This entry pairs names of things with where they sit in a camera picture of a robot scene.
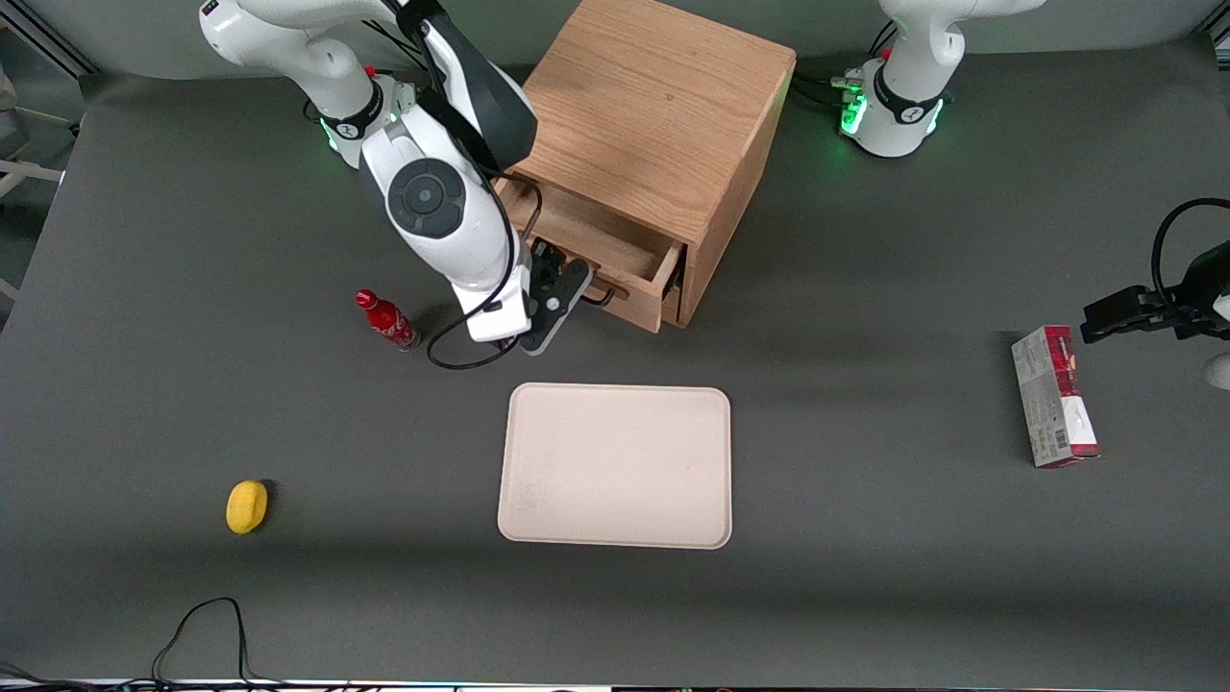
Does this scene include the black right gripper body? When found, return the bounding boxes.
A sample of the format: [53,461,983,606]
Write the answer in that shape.
[529,237,589,291]

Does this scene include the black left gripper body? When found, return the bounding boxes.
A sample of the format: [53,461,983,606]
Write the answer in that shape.
[1161,242,1230,341]

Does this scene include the oak wooden drawer cabinet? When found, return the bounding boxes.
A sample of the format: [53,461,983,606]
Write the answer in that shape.
[495,0,798,330]

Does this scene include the grey and red carton box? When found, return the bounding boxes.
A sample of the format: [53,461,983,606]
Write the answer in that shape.
[1011,325,1101,470]

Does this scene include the red soda bottle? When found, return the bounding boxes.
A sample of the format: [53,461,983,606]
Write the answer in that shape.
[355,288,422,353]

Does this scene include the cream plastic tray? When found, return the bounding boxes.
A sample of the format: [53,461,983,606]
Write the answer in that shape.
[497,383,733,551]

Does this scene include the yellow lemon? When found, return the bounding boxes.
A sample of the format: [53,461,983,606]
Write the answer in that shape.
[226,480,270,535]

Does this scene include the white stand bar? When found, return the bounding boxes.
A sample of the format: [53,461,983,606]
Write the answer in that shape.
[0,159,66,198]

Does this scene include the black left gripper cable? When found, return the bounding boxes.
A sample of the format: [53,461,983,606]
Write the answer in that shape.
[1150,197,1230,310]

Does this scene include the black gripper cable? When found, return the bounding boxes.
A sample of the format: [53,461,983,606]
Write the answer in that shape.
[426,168,544,372]
[1150,197,1230,310]

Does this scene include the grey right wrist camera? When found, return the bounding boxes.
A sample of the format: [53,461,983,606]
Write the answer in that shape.
[518,259,595,358]

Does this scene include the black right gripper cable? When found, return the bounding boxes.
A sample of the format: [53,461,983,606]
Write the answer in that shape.
[426,168,544,372]

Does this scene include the black right arm base cables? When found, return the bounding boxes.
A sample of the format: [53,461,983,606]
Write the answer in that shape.
[363,15,426,70]

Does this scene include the black arm base cables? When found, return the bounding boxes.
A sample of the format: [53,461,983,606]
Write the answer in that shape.
[363,15,426,70]
[796,19,897,114]

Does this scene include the black left arm base cables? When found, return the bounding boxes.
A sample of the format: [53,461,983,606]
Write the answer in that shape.
[796,19,897,114]

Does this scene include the black cable on table edge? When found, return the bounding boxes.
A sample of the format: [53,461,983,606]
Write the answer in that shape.
[0,596,289,692]

